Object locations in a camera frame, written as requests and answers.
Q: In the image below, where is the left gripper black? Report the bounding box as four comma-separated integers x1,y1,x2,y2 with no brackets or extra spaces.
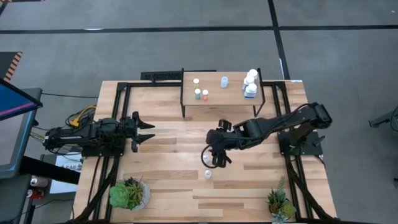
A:
121,111,155,153

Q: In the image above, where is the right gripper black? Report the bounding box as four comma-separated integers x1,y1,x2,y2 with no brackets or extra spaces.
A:
206,129,240,169

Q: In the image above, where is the black power strip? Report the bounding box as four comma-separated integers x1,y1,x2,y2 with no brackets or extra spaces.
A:
140,70,184,81

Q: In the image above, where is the green succulent in woven pot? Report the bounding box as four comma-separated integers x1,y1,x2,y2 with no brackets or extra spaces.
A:
108,176,152,212

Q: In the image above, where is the small succulent plant pot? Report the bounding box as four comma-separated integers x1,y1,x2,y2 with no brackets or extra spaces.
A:
266,176,297,224

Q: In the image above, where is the white printed paper sheet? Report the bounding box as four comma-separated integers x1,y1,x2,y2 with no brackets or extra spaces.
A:
49,151,85,194

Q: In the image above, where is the black desk bar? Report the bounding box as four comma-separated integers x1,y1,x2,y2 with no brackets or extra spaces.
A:
19,155,81,185

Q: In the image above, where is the white drink can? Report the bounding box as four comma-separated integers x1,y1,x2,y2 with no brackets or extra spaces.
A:
30,177,49,188

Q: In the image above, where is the red drink can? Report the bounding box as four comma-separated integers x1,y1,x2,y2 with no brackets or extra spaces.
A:
26,189,45,200

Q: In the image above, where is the blue screen monitor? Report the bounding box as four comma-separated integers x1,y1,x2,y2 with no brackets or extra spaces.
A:
0,78,44,121

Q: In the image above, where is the black orange striped mat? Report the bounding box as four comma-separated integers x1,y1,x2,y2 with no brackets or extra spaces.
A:
0,51,24,83

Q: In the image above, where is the black stand leg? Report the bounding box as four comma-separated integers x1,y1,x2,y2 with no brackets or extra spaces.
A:
368,105,398,133

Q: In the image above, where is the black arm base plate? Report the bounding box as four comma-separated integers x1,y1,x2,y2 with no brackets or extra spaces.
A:
81,133,127,157
277,130,323,156

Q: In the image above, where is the wooden shelf black metal frame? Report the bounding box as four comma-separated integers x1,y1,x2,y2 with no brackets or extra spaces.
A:
180,67,267,119

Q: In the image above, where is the yellow cable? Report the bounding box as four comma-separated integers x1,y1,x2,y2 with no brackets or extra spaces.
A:
70,105,97,128

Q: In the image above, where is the black floor cable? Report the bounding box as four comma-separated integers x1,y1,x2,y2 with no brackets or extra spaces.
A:
41,92,100,99

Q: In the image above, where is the black aluminium table frame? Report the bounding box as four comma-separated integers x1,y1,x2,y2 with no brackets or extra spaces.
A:
73,70,336,224

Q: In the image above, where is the grey panel teal frame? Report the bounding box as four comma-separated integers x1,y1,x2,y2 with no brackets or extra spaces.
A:
0,110,37,180

